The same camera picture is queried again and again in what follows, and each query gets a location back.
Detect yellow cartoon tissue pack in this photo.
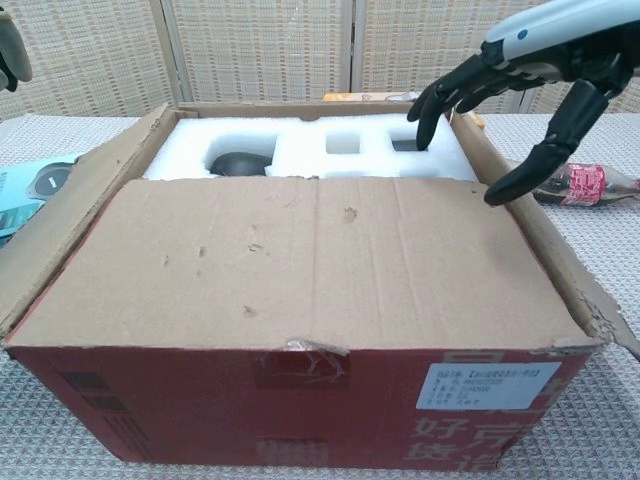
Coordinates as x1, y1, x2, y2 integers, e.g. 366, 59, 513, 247
322, 89, 484, 131

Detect teal speaker product box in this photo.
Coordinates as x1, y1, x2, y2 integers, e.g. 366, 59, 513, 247
0, 153, 81, 246

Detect black teapot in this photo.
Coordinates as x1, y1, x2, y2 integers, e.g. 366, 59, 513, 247
208, 152, 274, 179

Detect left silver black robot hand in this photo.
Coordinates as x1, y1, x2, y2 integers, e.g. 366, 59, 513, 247
0, 9, 34, 94

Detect beige woven tablecloth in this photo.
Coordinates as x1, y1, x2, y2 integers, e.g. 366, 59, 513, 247
0, 112, 640, 480

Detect cola bottle with red label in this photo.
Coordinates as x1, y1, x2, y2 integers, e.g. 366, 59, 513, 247
534, 160, 640, 207

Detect woven folding screen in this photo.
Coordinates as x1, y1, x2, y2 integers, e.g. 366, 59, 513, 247
0, 0, 640, 121

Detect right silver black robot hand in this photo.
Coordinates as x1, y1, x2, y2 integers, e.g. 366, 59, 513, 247
405, 0, 640, 207

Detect red cardboard shipping box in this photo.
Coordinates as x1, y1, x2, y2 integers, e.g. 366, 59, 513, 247
0, 99, 640, 480

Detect white foam packing insert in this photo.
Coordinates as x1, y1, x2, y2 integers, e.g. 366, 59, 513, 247
146, 110, 476, 182

